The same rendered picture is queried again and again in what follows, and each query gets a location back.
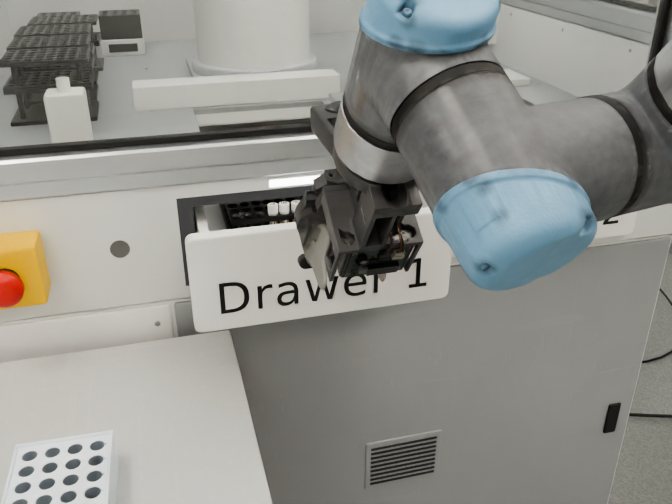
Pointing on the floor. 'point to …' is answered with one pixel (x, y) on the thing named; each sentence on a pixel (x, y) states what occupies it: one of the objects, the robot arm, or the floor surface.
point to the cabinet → (428, 383)
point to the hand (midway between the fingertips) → (336, 252)
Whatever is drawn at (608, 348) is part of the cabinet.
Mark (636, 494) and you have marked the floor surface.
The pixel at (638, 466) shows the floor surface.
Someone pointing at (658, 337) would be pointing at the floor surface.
